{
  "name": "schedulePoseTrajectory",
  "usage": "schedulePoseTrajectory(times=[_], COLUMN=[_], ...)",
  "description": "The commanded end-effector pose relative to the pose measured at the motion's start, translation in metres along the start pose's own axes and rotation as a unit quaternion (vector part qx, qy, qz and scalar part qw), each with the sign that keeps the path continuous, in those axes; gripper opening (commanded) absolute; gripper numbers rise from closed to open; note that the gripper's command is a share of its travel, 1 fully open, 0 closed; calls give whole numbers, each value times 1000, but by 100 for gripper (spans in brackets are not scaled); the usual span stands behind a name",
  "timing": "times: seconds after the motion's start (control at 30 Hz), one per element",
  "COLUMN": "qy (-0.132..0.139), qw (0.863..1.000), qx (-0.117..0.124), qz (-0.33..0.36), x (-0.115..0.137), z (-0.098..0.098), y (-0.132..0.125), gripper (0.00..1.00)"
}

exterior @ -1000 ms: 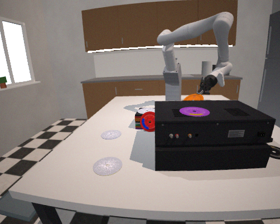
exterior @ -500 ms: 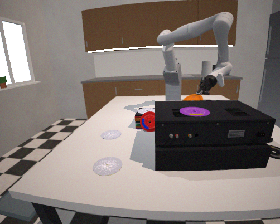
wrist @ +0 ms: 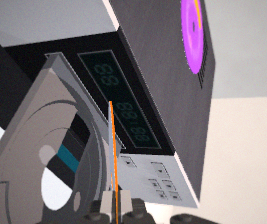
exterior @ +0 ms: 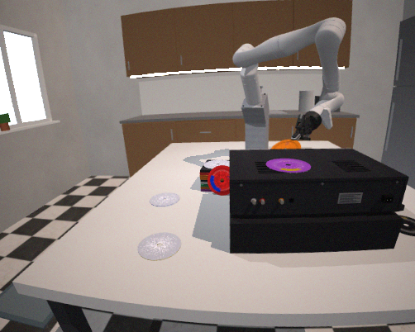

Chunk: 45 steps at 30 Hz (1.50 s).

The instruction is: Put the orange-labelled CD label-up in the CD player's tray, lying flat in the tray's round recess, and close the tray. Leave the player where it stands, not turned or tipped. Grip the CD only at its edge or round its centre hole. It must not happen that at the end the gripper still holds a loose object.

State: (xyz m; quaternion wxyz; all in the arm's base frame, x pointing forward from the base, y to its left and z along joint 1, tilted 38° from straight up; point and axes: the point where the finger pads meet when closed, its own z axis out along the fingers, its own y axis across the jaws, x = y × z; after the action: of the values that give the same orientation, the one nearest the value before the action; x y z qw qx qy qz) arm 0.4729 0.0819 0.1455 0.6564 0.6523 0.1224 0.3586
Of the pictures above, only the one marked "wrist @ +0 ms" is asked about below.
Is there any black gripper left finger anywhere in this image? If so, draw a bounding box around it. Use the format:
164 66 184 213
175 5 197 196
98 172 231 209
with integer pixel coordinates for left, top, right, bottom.
35 190 117 224

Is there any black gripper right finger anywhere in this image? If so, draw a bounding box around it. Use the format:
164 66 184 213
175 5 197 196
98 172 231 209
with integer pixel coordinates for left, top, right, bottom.
117 190 220 224

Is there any orange cd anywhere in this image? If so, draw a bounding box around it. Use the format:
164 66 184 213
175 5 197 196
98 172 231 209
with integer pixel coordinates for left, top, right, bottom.
108 101 118 224

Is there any pink cd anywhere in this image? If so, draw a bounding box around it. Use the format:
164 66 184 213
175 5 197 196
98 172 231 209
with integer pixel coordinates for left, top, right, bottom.
181 0 203 74

